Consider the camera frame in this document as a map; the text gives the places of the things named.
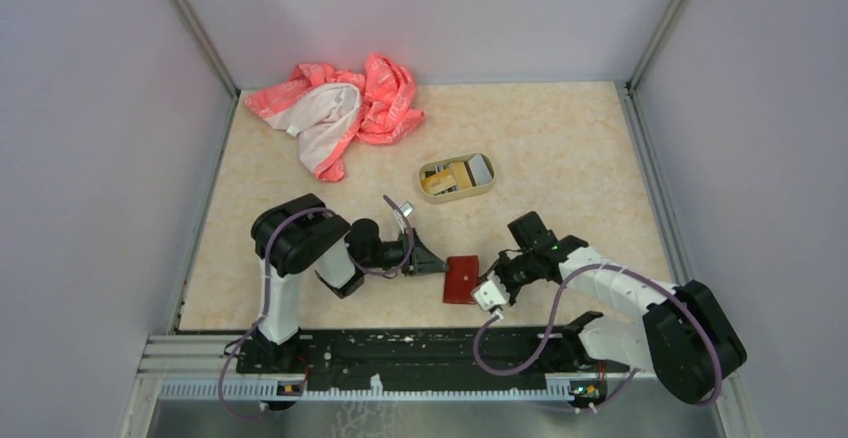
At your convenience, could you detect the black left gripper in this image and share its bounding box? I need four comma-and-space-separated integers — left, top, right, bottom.
361, 226, 450, 276

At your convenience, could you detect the red card holder wallet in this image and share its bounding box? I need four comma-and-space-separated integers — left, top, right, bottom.
442, 255, 480, 305

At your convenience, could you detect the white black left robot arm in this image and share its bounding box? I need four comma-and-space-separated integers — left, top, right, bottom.
250, 193, 448, 372

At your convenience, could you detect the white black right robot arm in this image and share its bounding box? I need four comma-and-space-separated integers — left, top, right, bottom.
472, 211, 748, 405

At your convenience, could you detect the beige oval card tray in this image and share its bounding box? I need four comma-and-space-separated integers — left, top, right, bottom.
417, 152, 498, 204

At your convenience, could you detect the pink white crumpled cloth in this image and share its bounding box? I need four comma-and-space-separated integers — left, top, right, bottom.
244, 52, 426, 182

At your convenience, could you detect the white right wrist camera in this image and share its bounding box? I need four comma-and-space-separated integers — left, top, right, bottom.
471, 275, 510, 321

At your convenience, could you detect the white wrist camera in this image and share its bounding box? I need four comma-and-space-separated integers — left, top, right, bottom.
393, 201, 414, 233
471, 275, 510, 321

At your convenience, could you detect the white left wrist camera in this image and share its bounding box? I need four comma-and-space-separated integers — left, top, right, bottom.
393, 201, 414, 233

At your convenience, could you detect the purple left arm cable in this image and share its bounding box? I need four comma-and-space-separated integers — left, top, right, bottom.
218, 195, 417, 422

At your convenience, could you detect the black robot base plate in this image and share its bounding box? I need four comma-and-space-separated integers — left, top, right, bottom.
235, 326, 628, 391

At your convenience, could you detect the white slotted cable duct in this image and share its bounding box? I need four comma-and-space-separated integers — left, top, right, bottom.
159, 375, 575, 402

